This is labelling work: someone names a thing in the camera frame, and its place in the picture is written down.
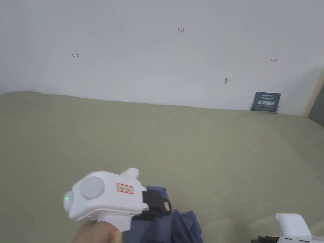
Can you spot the dark sign card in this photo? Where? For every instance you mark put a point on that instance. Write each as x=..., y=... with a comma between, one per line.
x=265, y=101

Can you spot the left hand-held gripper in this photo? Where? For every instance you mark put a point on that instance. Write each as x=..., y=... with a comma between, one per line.
x=101, y=197

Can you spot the person's left hand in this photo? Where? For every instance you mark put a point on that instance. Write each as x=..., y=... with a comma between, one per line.
x=97, y=233

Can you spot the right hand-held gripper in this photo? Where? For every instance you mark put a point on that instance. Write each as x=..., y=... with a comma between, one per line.
x=295, y=226

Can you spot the bed with pale green sheet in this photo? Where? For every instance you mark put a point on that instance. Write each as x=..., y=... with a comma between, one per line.
x=162, y=141

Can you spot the dark blue shirt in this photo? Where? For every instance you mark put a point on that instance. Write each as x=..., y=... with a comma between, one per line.
x=174, y=225

